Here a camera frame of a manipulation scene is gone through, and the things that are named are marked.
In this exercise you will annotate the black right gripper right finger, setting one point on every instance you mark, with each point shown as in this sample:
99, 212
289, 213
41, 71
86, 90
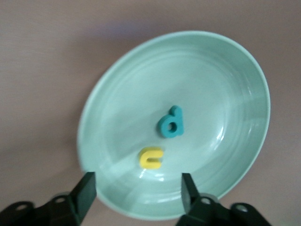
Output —
200, 212

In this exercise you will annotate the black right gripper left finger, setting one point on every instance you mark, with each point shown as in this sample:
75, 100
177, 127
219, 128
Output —
77, 204

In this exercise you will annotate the yellow foam letter u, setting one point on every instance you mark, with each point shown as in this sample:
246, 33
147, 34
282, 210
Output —
143, 157

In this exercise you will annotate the teal foam letter p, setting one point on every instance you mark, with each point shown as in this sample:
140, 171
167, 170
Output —
178, 122

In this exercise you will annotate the light green plate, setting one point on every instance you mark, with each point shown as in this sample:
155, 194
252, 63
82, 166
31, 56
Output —
188, 70

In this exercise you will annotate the brown table cover sheet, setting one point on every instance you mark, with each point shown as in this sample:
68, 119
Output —
47, 58

